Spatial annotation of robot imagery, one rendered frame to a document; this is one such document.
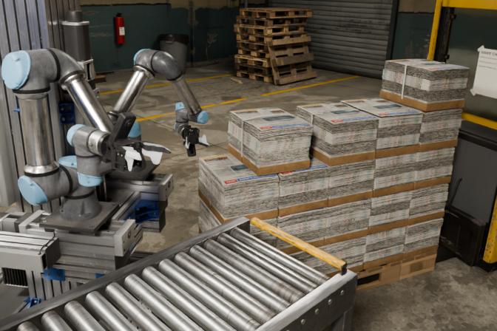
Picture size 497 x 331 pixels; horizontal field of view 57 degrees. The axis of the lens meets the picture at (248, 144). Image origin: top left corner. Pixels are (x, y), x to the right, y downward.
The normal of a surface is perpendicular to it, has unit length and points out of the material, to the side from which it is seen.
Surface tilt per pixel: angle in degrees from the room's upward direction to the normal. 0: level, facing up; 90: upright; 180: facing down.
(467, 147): 90
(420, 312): 0
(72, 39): 90
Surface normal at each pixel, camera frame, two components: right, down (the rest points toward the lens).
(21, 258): -0.16, 0.32
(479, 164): -0.91, 0.11
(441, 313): 0.03, -0.95
